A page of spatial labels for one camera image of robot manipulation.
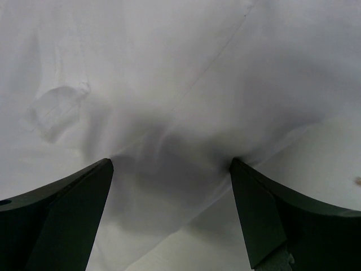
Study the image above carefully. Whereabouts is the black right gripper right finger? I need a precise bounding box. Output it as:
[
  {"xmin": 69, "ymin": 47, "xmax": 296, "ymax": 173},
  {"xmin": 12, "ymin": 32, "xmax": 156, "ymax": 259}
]
[{"xmin": 230, "ymin": 159, "xmax": 360, "ymax": 270}]

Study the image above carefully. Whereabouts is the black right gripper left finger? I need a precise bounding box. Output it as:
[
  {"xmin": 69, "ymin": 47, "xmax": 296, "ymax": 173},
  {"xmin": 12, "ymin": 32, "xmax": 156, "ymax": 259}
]
[{"xmin": 1, "ymin": 159, "xmax": 113, "ymax": 271}]

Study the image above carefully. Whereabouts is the white t shirt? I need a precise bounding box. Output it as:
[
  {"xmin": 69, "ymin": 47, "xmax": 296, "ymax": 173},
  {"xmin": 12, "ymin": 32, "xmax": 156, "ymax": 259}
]
[{"xmin": 1, "ymin": 1, "xmax": 360, "ymax": 270}]

